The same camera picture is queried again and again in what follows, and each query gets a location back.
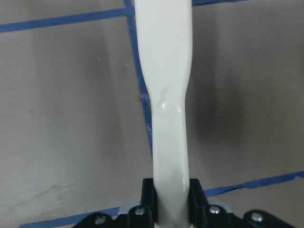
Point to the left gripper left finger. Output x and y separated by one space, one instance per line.
149 197

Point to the white hand brush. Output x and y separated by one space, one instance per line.
164 34

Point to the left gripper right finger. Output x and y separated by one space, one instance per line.
197 201

